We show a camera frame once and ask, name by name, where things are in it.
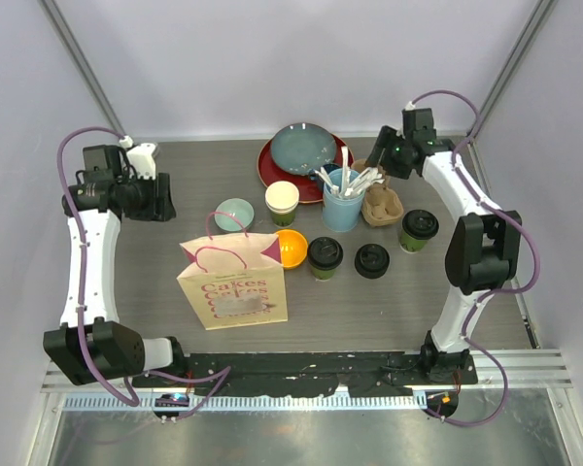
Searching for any brown cardboard cup carrier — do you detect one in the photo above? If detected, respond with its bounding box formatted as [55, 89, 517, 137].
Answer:
[361, 167, 404, 227]

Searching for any green paper cup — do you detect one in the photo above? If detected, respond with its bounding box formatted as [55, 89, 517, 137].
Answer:
[399, 209, 439, 253]

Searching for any pink paper gift bag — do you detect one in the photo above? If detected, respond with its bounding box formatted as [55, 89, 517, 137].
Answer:
[177, 227, 289, 330]

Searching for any stack of green paper cups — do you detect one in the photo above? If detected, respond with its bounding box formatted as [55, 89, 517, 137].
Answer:
[264, 181, 299, 227]

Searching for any green paper cup taken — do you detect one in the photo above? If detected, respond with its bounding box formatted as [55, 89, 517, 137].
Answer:
[307, 236, 344, 281]

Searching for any black plastic coffee lid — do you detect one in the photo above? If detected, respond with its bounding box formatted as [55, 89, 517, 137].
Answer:
[307, 237, 344, 270]

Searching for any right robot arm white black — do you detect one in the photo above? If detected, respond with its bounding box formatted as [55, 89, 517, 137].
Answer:
[365, 106, 522, 383]

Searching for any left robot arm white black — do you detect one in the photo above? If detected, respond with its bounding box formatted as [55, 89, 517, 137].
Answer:
[43, 143, 188, 387]

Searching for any light teal patterned bowl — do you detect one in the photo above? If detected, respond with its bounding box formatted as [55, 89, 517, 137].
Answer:
[214, 198, 255, 233]

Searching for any red round plate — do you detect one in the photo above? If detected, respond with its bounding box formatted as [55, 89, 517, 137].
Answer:
[257, 133, 344, 204]

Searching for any blue grey plate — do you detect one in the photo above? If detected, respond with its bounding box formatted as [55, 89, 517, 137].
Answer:
[270, 122, 336, 176]

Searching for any remaining black lid stack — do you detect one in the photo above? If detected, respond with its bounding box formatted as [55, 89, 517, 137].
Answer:
[354, 244, 391, 280]

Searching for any orange bowl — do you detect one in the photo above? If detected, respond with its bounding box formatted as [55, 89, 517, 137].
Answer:
[276, 229, 308, 270]

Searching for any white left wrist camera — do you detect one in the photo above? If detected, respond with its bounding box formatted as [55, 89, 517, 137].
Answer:
[119, 135, 159, 180]

